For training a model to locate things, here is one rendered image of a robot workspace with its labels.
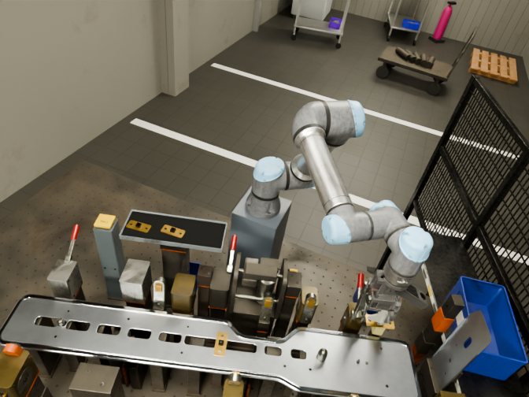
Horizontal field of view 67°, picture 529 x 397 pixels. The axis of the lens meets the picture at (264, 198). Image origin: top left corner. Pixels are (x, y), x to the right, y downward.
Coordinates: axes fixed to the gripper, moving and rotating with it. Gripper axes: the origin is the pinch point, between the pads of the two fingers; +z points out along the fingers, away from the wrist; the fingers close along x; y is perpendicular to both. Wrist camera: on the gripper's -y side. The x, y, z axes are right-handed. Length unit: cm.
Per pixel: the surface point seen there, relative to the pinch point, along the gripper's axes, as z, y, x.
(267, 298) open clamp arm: 16.8, 32.6, -13.7
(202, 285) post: 22, 56, -19
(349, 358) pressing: 26.8, 2.3, -0.6
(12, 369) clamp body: 20, 103, 18
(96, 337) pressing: 26, 87, 3
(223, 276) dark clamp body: 18, 49, -22
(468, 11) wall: 82, -291, -702
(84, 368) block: 23, 85, 15
